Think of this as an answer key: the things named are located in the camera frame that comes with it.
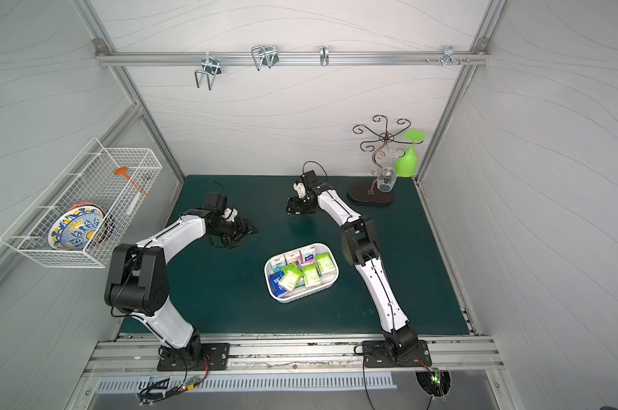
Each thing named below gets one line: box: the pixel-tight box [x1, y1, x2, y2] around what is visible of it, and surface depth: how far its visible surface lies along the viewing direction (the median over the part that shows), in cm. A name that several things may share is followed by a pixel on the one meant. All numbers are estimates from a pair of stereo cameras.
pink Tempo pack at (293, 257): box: [283, 249, 304, 265], surface depth 90 cm
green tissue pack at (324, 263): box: [314, 251, 337, 276], surface depth 89 cm
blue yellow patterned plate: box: [47, 201, 111, 251], surface depth 62 cm
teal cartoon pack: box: [269, 254, 287, 274], surface depth 88 cm
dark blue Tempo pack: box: [268, 271, 288, 298], surface depth 83 cm
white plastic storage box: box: [264, 242, 339, 304], surface depth 86 cm
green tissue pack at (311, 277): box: [301, 264, 322, 287], surface depth 86 cm
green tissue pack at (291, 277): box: [279, 262, 304, 292], surface depth 83 cm
